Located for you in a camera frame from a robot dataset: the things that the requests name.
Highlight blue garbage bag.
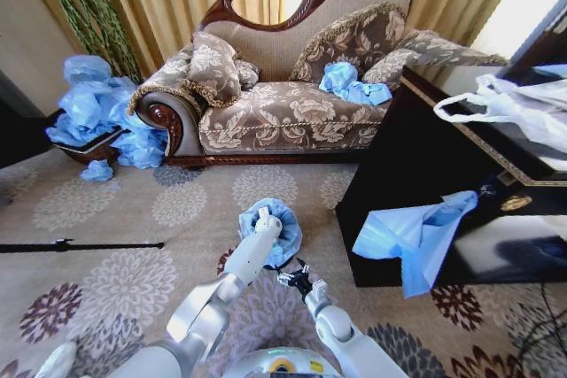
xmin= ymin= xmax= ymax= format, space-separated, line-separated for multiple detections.
xmin=318 ymin=61 xmax=361 ymax=96
xmin=351 ymin=189 xmax=480 ymax=300
xmin=339 ymin=81 xmax=394 ymax=107
xmin=237 ymin=197 xmax=304 ymax=269

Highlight unfolded blue garbage bag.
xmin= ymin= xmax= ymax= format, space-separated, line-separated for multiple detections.
xmin=351 ymin=189 xmax=480 ymax=300

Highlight crumpled blue garbage bag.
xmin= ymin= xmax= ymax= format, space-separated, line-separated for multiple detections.
xmin=318 ymin=61 xmax=361 ymax=96
xmin=339 ymin=81 xmax=394 ymax=107

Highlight small crumpled blue bag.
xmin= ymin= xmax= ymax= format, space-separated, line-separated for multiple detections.
xmin=79 ymin=158 xmax=115 ymax=183

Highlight pile of blue garbage bags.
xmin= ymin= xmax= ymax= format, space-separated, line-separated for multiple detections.
xmin=44 ymin=54 xmax=170 ymax=171

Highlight white plastic carrier bag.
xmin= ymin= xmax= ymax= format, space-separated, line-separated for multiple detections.
xmin=432 ymin=73 xmax=567 ymax=154

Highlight white robot front shell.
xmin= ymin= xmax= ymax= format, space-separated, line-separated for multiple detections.
xmin=220 ymin=345 xmax=343 ymax=378

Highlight black cabinet with gold trim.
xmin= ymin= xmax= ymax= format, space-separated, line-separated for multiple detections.
xmin=334 ymin=65 xmax=567 ymax=289

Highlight thin black pole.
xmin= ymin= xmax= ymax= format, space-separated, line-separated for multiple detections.
xmin=0 ymin=238 xmax=166 ymax=255

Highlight small floral bolster pillow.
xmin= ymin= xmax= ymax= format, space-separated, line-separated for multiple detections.
xmin=234 ymin=58 xmax=262 ymax=91

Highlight floral pillow without fringe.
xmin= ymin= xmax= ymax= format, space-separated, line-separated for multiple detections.
xmin=361 ymin=47 xmax=423 ymax=92

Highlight floral fringed square pillow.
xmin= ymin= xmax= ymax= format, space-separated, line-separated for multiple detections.
xmin=183 ymin=31 xmax=243 ymax=109

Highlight dark wooden tray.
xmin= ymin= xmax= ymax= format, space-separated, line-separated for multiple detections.
xmin=51 ymin=126 xmax=130 ymax=166

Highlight large floral fringed pillow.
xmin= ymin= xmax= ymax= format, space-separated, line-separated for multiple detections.
xmin=289 ymin=2 xmax=409 ymax=84

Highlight dark furniture piece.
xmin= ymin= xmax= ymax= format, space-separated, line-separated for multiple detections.
xmin=0 ymin=68 xmax=61 ymax=170

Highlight green braided plant stems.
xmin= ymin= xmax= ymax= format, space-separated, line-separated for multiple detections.
xmin=36 ymin=0 xmax=144 ymax=83

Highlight black flat screen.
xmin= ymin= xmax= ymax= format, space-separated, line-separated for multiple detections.
xmin=494 ymin=0 xmax=567 ymax=83

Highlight floral chaise sofa wooden frame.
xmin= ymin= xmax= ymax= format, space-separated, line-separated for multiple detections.
xmin=128 ymin=0 xmax=509 ymax=170

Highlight thin black floor cable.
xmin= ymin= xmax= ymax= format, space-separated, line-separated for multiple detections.
xmin=516 ymin=279 xmax=567 ymax=364

